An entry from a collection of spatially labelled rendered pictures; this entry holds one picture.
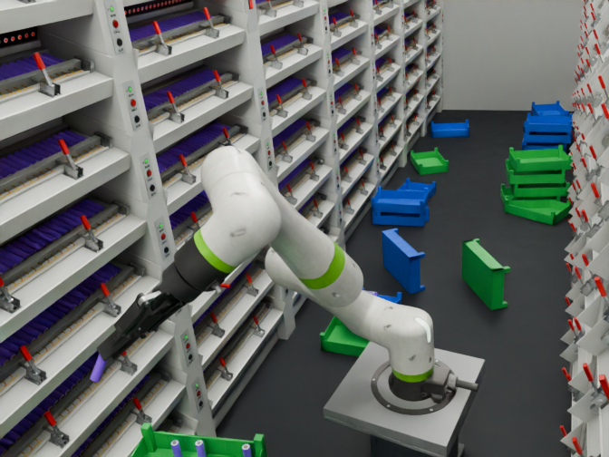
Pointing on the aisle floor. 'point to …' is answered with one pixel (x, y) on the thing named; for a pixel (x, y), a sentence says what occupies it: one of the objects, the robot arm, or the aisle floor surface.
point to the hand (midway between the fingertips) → (118, 342)
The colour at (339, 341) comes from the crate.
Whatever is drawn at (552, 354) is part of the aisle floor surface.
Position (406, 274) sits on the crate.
